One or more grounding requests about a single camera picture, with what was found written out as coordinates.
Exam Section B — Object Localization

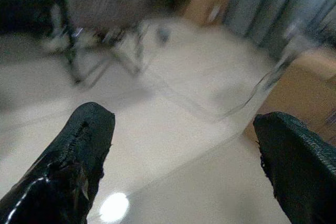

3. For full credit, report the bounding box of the grey-blue curtain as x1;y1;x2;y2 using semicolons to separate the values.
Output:
223;0;336;59

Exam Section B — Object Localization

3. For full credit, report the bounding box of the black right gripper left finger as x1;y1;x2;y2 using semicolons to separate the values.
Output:
0;102;116;224

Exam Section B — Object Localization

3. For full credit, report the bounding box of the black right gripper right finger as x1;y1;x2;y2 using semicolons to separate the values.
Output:
253;111;336;224

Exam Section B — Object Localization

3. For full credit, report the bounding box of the tan cardboard box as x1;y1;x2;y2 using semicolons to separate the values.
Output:
243;49;336;146

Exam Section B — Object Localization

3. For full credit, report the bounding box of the grey folding chair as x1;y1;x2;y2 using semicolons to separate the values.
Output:
49;0;155;86

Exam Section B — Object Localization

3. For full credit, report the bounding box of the black furniture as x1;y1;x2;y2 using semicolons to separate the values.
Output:
0;0;71;36

